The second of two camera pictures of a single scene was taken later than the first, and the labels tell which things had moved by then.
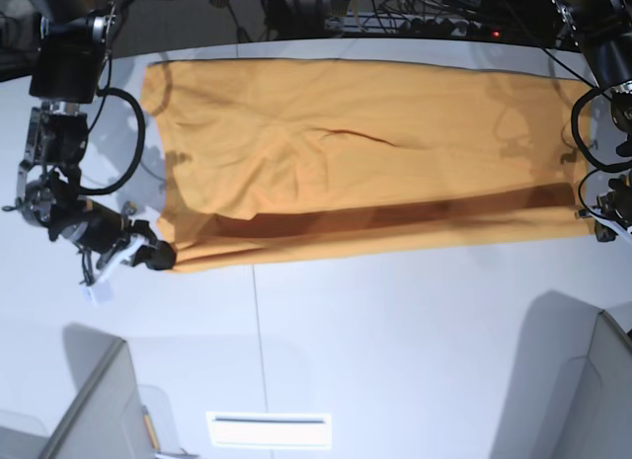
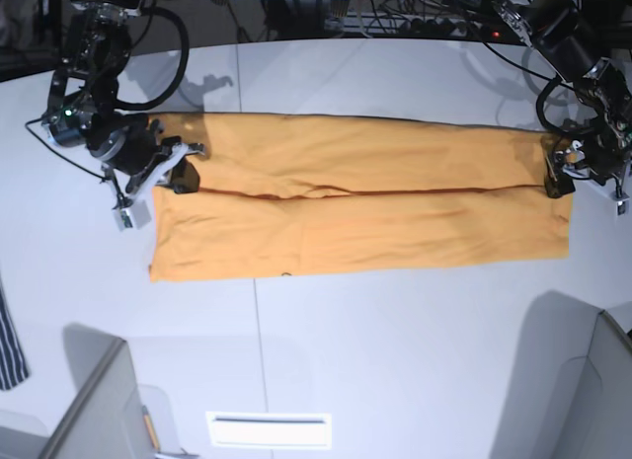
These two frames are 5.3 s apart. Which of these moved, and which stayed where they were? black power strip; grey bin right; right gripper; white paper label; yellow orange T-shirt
Moved: right gripper; yellow orange T-shirt
Stayed: black power strip; grey bin right; white paper label
